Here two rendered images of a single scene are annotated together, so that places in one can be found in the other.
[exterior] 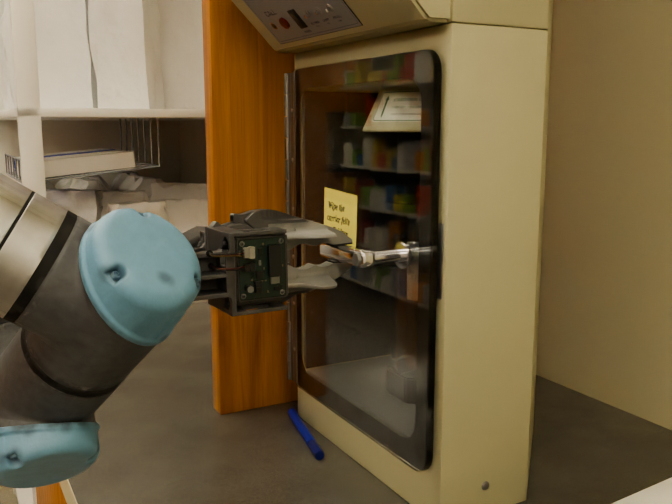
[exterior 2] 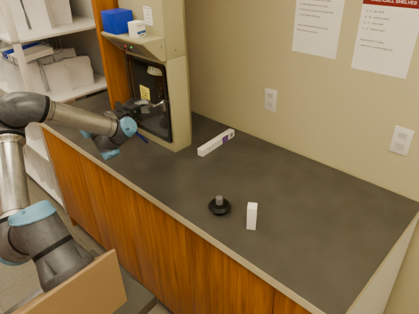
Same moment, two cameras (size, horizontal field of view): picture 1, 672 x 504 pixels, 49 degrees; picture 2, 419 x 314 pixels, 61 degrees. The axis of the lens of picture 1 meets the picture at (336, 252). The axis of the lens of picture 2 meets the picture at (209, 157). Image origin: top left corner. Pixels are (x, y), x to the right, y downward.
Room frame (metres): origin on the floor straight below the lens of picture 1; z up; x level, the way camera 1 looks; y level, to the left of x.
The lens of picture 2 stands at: (-0.87, 0.17, 1.87)
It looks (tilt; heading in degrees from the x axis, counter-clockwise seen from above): 32 degrees down; 344
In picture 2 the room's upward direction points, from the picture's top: 2 degrees counter-clockwise
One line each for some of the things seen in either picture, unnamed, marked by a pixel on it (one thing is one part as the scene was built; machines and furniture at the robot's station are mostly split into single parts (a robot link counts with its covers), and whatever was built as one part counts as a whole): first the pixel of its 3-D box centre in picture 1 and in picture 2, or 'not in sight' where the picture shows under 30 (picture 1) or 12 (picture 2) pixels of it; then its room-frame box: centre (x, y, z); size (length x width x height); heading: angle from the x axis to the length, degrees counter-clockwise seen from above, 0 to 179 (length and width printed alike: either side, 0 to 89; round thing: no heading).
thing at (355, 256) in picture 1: (361, 253); (153, 103); (0.72, -0.03, 1.20); 0.10 x 0.05 x 0.03; 28
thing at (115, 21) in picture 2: not in sight; (117, 20); (0.86, 0.07, 1.56); 0.10 x 0.10 x 0.09; 28
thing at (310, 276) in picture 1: (317, 279); (145, 110); (0.70, 0.02, 1.18); 0.09 x 0.06 x 0.03; 118
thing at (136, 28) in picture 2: not in sight; (136, 28); (0.73, 0.00, 1.54); 0.05 x 0.05 x 0.06; 36
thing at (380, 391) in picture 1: (351, 248); (148, 99); (0.80, -0.02, 1.19); 0.30 x 0.01 x 0.40; 28
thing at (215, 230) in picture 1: (211, 268); (126, 114); (0.64, 0.11, 1.20); 0.12 x 0.09 x 0.08; 118
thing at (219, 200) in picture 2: not in sight; (219, 204); (0.17, -0.17, 0.97); 0.09 x 0.09 x 0.07
